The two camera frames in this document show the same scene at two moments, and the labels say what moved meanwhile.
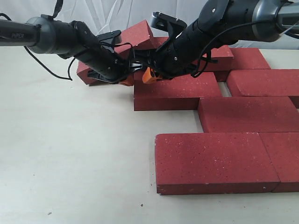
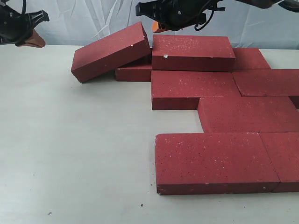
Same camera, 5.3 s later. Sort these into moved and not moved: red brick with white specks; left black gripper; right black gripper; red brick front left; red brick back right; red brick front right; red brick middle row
Moved: left black gripper; right black gripper; red brick with white specks
Not moved: red brick back right; red brick front left; red brick middle row; red brick front right
